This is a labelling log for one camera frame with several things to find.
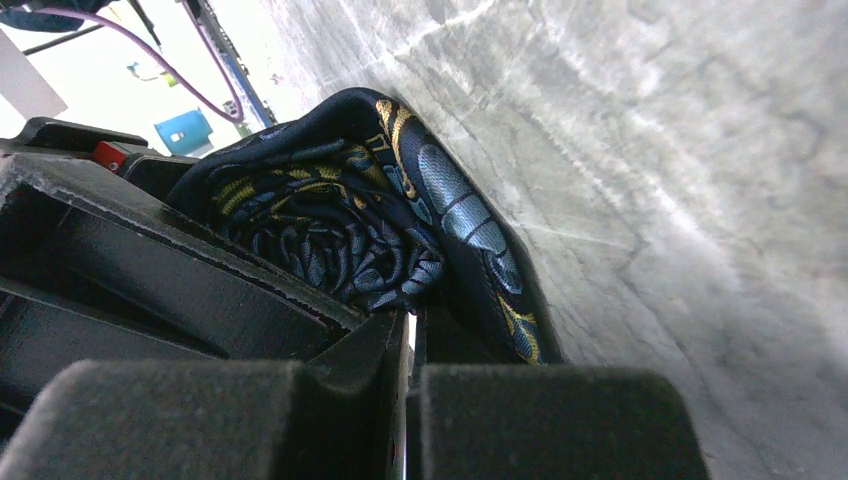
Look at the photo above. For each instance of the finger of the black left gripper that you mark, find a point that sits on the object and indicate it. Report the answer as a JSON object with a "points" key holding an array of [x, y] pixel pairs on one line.
{"points": [[94, 268]]}

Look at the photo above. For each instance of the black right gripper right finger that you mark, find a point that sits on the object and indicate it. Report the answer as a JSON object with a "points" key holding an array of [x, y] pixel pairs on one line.
{"points": [[470, 418]]}

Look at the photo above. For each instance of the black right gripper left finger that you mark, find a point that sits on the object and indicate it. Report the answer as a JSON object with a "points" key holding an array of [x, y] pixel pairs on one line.
{"points": [[329, 418]]}

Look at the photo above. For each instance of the dark blue patterned tie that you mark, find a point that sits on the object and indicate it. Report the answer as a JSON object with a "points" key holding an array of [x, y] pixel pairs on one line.
{"points": [[361, 201]]}

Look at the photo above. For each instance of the teal bin in background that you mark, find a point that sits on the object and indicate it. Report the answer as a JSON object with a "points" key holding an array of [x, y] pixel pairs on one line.
{"points": [[185, 133]]}

